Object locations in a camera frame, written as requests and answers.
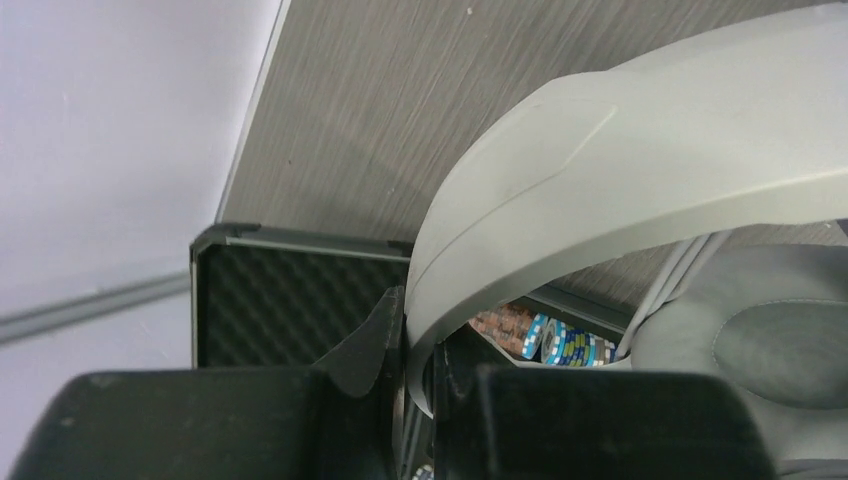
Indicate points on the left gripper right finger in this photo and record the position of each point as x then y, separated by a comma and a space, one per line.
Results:
495, 420

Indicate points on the white grey angular headphones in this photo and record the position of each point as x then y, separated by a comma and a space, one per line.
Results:
740, 126

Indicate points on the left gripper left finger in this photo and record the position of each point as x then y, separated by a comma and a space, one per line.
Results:
338, 418

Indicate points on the black poker chip case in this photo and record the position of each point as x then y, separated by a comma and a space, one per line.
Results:
265, 296

